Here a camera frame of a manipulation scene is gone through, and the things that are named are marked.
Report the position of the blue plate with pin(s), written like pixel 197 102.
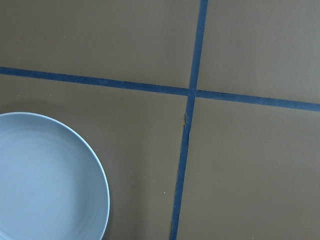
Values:
pixel 52 184

